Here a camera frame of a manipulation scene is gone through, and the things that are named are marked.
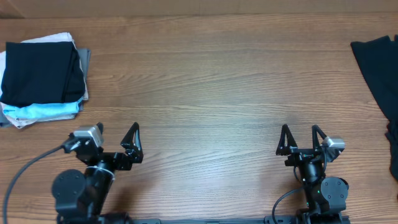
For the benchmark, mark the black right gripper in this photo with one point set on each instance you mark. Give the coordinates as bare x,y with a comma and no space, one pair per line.
300,154

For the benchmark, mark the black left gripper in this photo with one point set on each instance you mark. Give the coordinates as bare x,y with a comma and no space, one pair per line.
124,162

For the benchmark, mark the black t-shirt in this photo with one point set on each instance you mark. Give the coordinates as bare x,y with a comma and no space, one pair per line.
42,73

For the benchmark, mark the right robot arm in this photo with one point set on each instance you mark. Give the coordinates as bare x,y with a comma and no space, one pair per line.
325,196

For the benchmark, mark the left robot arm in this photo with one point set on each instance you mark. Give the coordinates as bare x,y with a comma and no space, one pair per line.
80,196

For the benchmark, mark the light blue folded t-shirt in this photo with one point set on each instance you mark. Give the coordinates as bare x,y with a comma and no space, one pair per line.
39,111

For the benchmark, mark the beige folded t-shirt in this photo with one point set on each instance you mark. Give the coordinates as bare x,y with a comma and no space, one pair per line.
60,37

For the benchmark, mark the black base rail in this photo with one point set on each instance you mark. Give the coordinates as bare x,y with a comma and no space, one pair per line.
283,219

